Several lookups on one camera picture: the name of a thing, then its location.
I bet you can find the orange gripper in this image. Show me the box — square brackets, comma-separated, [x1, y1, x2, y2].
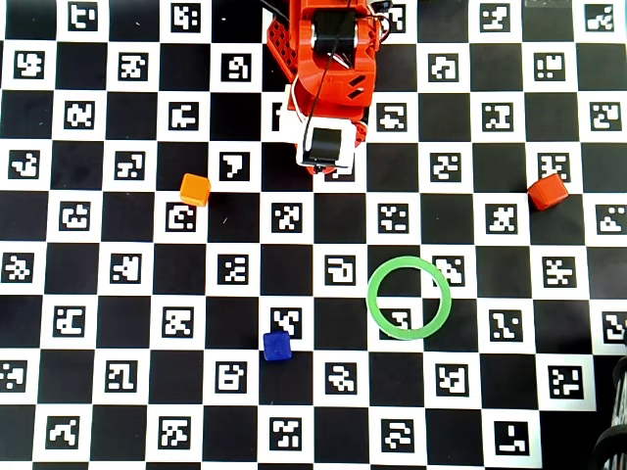
[292, 61, 377, 176]

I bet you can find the orange cube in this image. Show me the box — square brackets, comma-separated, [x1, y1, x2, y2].
[179, 172, 213, 207]

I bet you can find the blue cube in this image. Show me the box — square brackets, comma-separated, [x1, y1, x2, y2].
[262, 330, 293, 362]

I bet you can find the red cube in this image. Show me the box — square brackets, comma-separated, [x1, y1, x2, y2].
[527, 172, 570, 212]

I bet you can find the black white checkerboard marker board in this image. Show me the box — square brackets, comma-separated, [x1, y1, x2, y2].
[0, 0, 627, 470]

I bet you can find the black ribbed stand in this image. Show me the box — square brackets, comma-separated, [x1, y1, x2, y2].
[590, 354, 627, 470]

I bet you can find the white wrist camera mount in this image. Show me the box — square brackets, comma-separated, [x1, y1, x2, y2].
[293, 116, 358, 170]

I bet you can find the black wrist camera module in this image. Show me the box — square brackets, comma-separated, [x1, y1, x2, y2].
[311, 127, 344, 164]

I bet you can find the thin black camera cable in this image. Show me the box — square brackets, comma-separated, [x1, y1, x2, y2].
[301, 0, 354, 170]

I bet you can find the orange perforated base bracket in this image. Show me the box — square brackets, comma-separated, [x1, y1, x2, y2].
[266, 18, 301, 83]

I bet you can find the green ring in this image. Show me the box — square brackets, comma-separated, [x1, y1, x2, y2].
[366, 255, 453, 341]

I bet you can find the thick black base cable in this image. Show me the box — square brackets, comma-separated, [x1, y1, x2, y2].
[257, 0, 291, 20]

